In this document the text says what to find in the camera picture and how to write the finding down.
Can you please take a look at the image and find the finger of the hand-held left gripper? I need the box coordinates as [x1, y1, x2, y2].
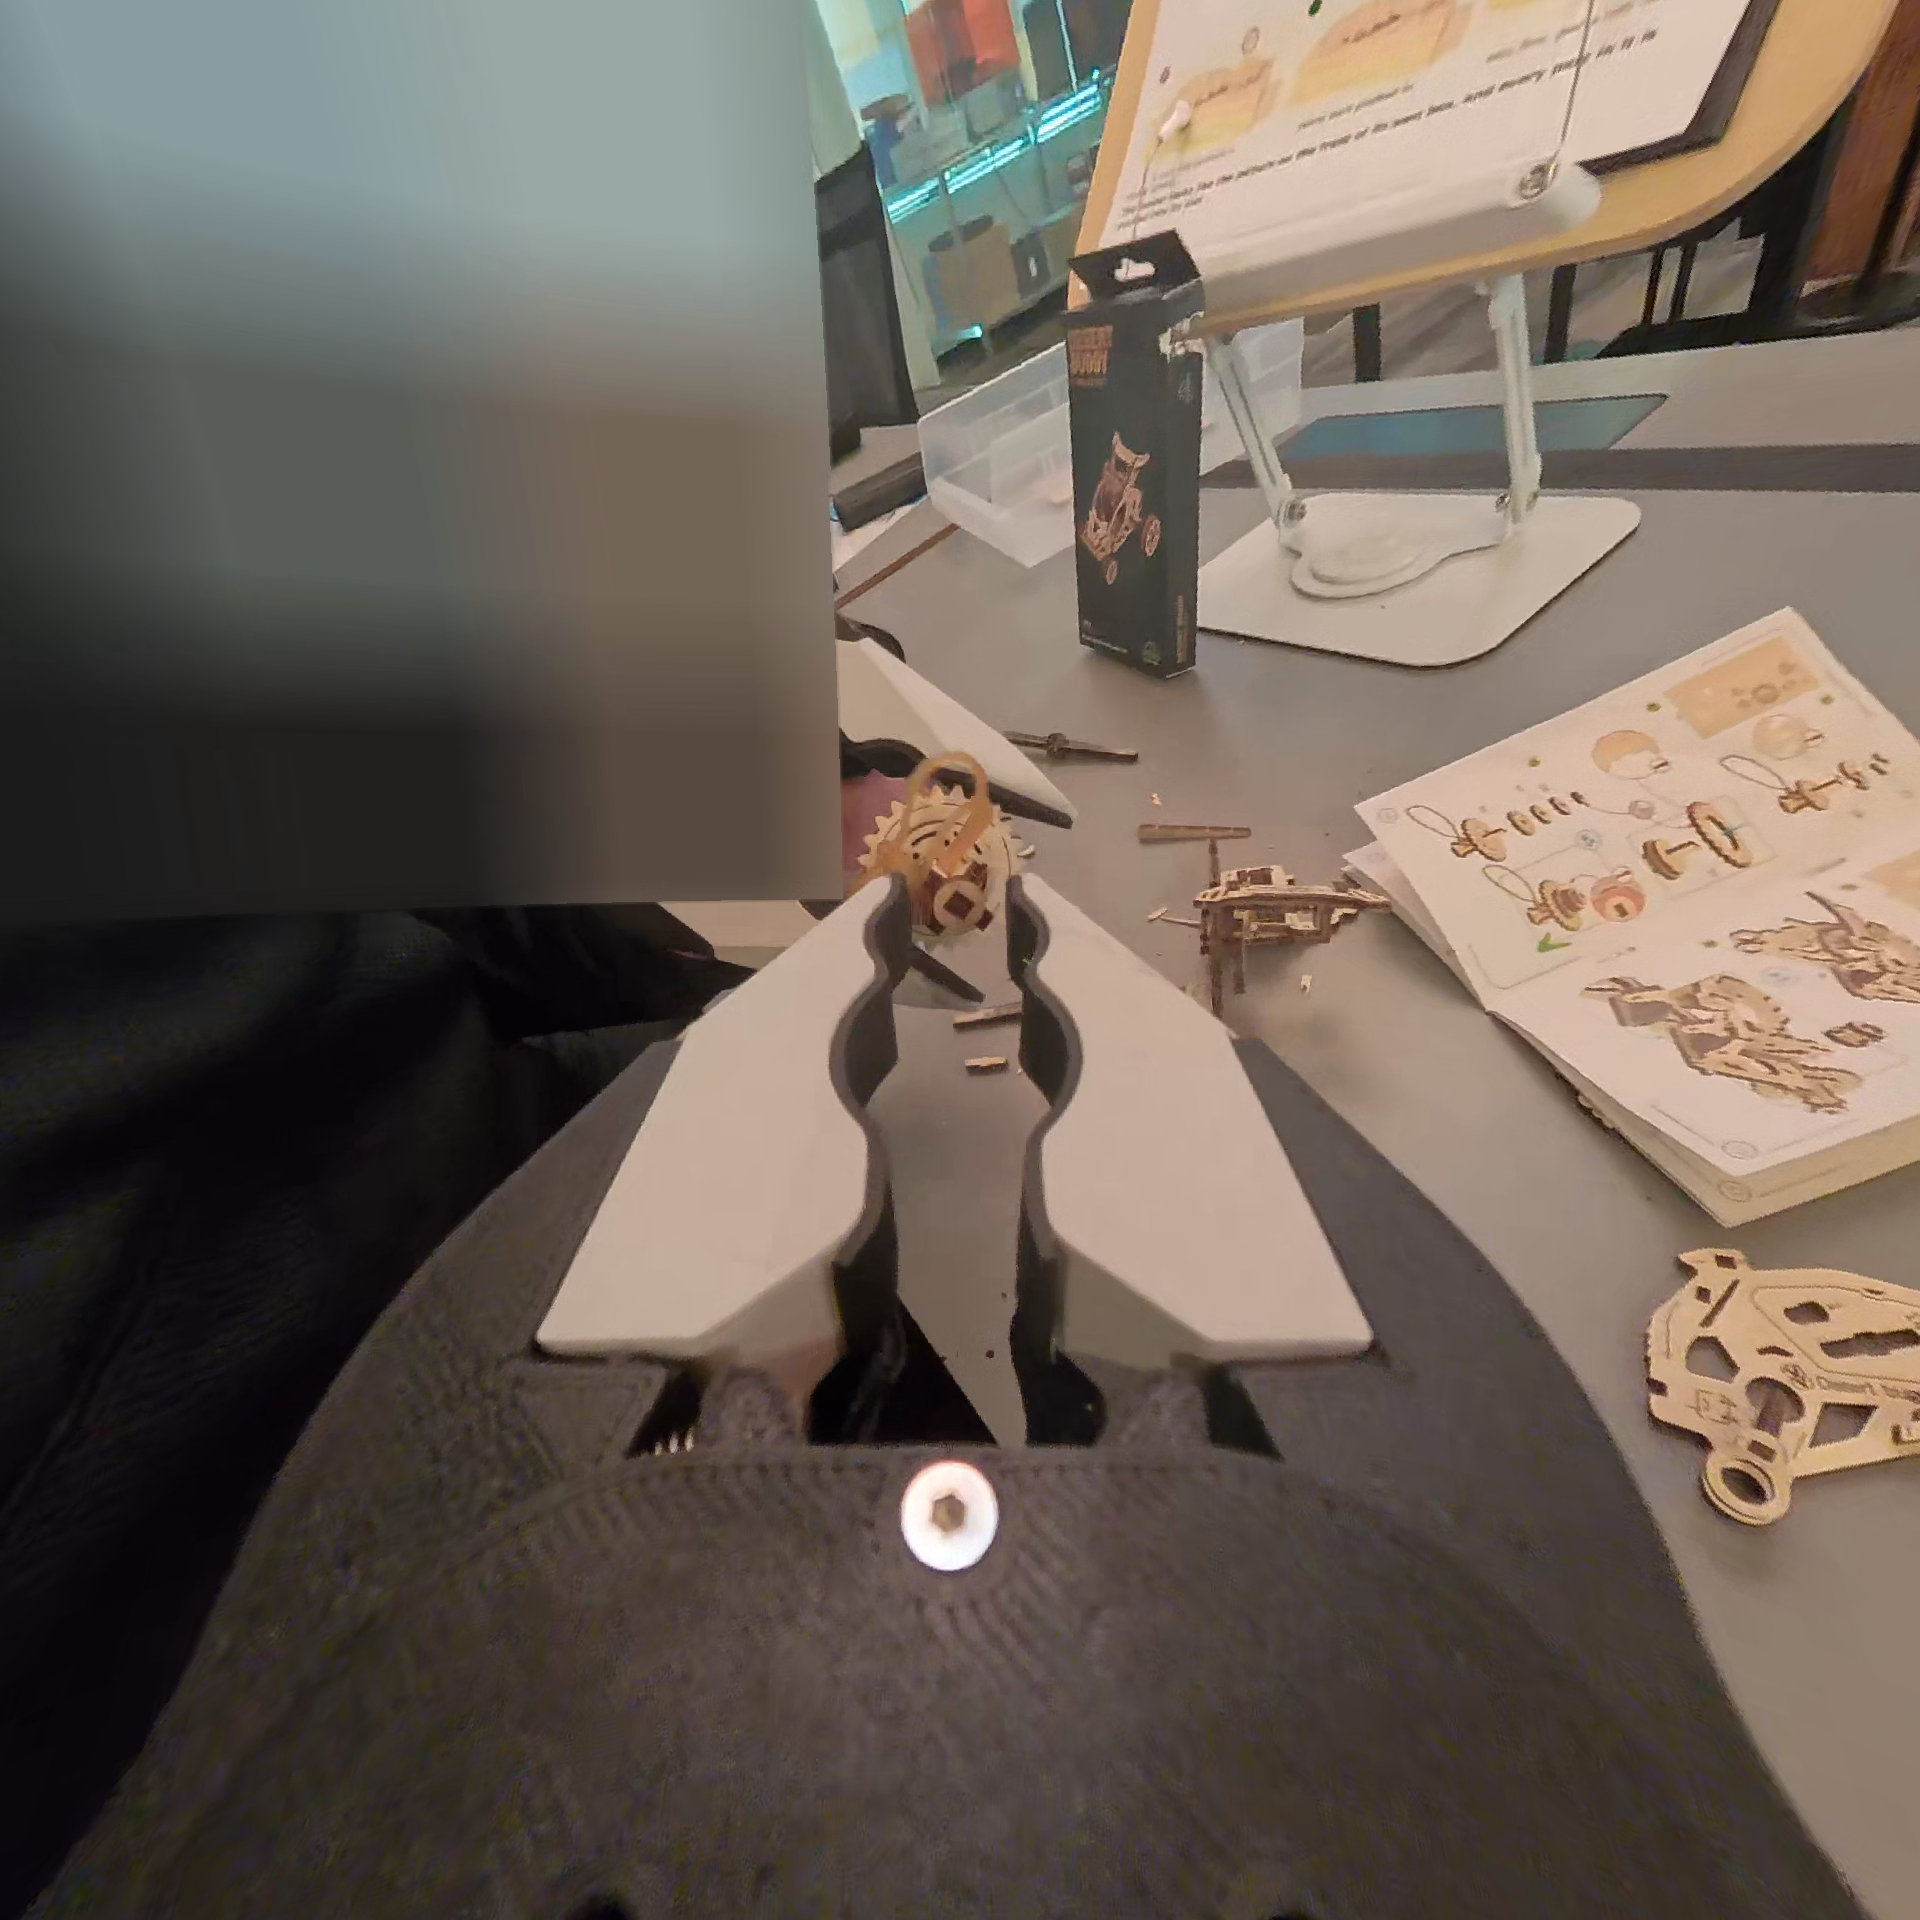
[834, 641, 1082, 833]

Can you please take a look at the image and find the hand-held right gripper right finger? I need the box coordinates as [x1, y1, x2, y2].
[1007, 874, 1377, 1363]

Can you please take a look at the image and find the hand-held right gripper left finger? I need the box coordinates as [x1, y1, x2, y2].
[535, 874, 913, 1363]

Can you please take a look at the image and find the wooden gear axle assembly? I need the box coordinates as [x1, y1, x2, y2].
[864, 752, 1025, 948]

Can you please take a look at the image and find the black model kit box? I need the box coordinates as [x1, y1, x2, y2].
[1060, 231, 1209, 682]

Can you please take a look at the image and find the black cylinder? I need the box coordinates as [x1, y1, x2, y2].
[833, 451, 934, 530]

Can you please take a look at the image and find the clear plastic bin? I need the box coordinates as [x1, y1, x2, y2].
[915, 316, 1308, 570]

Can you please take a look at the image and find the partly built wooden chassis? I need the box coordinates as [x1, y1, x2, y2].
[1191, 864, 1394, 1010]

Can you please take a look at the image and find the person's black clothing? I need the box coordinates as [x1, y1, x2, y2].
[0, 907, 753, 1728]

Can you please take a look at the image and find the white book stand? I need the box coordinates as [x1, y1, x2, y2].
[1072, 0, 1896, 673]

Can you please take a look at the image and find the open instruction booklet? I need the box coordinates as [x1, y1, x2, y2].
[1343, 606, 1920, 1231]

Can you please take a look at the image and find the wooden car side panel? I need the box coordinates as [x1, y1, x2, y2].
[1643, 1246, 1920, 1530]

